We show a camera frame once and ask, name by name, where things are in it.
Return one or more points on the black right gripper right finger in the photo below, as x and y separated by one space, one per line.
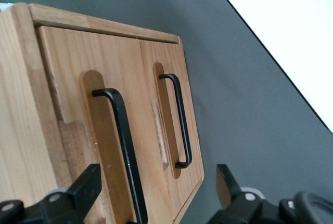
234 203

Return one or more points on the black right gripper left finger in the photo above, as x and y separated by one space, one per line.
78 195

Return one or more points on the wooden two-drawer cabinet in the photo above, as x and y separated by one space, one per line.
18 104

